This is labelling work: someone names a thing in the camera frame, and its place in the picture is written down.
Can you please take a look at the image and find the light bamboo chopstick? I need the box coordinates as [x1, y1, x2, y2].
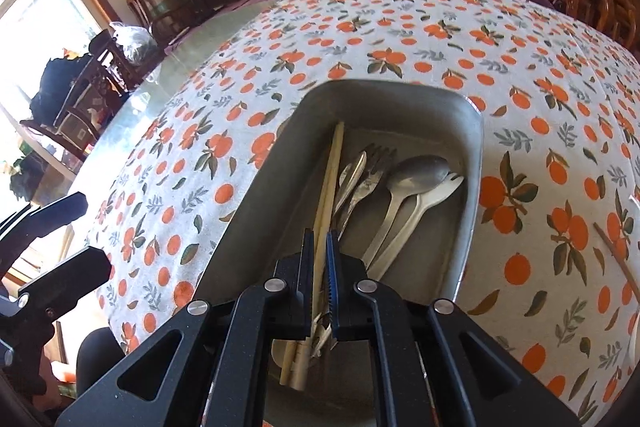
[280, 121, 345, 388]
[290, 227, 326, 391]

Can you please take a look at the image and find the steel spoon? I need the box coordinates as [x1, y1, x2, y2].
[362, 155, 454, 269]

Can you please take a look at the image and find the white plastic spoon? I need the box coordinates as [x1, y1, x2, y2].
[629, 195, 640, 233]

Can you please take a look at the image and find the metal rectangular tray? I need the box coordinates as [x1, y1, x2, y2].
[194, 78, 485, 427]

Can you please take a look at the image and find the steel fork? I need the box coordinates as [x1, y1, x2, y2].
[338, 144, 397, 237]

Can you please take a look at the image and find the orange print tablecloth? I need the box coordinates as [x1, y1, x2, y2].
[88, 0, 639, 426]

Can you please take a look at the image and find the wooden chair at left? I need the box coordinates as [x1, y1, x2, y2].
[21, 29, 163, 161]

